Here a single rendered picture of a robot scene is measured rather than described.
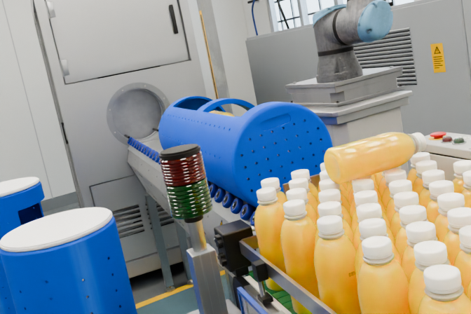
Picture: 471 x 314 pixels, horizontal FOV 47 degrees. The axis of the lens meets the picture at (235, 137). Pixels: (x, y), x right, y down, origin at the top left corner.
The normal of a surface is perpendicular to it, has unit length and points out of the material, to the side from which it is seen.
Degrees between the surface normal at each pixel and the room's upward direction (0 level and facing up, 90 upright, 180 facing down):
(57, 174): 90
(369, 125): 90
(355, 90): 90
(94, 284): 87
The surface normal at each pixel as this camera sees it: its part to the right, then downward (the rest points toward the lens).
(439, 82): -0.88, 0.24
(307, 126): 0.34, 0.09
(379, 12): 0.55, 0.16
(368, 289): -0.77, 0.00
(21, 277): -0.38, 0.22
